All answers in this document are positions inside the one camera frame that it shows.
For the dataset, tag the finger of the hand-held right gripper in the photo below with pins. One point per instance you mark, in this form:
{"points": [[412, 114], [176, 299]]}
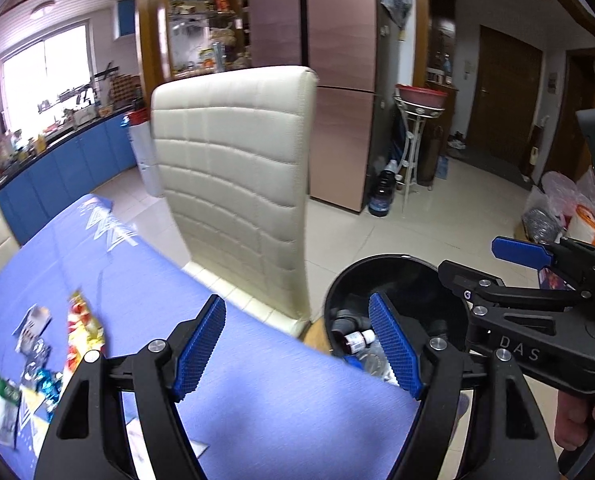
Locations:
{"points": [[522, 252], [492, 290]]}

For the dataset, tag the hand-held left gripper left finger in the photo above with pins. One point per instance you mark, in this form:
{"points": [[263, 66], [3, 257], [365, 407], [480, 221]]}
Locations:
{"points": [[202, 350]]}

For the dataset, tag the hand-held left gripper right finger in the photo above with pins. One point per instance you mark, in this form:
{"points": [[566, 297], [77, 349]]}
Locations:
{"points": [[395, 350]]}

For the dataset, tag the brown medicine bottle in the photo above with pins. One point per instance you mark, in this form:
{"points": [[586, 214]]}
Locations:
{"points": [[357, 341]]}

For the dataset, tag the black round trash bin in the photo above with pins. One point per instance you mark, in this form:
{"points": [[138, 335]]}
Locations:
{"points": [[402, 280]]}

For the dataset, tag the red gold wrapper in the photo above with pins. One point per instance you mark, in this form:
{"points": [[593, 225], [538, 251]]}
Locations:
{"points": [[82, 330]]}

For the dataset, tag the blue foil wrapper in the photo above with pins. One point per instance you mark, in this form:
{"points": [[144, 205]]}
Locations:
{"points": [[47, 385]]}

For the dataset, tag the black silver foil wrapper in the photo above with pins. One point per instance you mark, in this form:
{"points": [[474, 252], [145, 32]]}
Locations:
{"points": [[34, 360]]}

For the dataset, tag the torn blue cardboard carton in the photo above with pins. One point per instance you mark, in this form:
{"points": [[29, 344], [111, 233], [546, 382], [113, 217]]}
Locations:
{"points": [[33, 325]]}

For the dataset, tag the green white carton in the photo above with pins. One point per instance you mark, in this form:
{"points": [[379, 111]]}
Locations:
{"points": [[2, 405]]}

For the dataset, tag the person's right hand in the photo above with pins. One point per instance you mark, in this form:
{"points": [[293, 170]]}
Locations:
{"points": [[572, 420]]}

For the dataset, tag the grey plastic bag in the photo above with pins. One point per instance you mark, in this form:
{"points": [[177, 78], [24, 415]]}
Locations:
{"points": [[542, 222]]}

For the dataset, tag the white orange plastic bag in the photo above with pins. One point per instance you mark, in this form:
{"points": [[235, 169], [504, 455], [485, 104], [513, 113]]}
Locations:
{"points": [[587, 215]]}

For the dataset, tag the blue printed tablecloth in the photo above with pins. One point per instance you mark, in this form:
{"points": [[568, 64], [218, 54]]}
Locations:
{"points": [[277, 385]]}

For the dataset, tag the white metal stand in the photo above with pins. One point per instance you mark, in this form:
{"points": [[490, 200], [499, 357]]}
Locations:
{"points": [[420, 150]]}

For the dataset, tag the dark plastic jug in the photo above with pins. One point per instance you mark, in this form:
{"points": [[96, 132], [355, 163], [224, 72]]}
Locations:
{"points": [[382, 195]]}

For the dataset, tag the brown wooden door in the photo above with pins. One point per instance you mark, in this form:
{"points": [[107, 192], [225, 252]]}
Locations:
{"points": [[507, 100]]}

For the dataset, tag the red basin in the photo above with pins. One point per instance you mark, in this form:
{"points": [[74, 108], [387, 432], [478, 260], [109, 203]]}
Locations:
{"points": [[422, 95]]}

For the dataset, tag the blue kitchen cabinets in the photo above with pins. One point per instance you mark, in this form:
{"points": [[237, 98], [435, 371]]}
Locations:
{"points": [[67, 170]]}

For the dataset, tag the red basket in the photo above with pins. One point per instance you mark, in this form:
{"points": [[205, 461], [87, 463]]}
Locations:
{"points": [[138, 117]]}

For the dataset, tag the copper refrigerator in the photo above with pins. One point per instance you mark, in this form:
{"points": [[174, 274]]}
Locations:
{"points": [[342, 35]]}

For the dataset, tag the metal dish rack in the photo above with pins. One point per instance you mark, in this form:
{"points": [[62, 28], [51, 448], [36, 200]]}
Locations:
{"points": [[77, 95]]}

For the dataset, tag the kitchen window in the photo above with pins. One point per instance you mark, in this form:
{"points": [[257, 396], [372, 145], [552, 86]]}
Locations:
{"points": [[47, 75]]}

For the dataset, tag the wooden pantry shelf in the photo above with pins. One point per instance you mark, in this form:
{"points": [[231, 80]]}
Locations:
{"points": [[207, 20]]}

